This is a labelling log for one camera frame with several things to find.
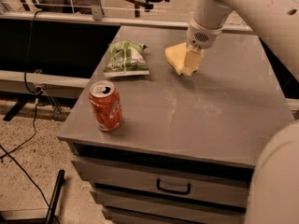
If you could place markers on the grey long desk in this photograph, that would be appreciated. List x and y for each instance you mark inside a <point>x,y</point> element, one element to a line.
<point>235,72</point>

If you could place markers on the red soda can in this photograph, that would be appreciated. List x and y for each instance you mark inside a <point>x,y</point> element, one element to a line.
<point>106,105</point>

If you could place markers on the grey drawer cabinet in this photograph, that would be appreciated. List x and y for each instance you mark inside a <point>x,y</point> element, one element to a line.
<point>214,148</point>

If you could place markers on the black drawer handle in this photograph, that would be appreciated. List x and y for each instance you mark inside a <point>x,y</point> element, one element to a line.
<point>173,188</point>

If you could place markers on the left metal bracket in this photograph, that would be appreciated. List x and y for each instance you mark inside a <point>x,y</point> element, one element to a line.
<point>97,10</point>

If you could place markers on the yellow sponge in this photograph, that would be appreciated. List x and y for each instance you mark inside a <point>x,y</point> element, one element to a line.
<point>175,56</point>

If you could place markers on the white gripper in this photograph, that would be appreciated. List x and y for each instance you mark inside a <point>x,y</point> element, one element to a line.
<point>202,36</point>

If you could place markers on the green jalapeno chip bag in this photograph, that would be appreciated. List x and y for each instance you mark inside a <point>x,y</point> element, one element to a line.
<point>126,59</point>

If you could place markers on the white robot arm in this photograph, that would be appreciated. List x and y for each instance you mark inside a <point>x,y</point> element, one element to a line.
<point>274,189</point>

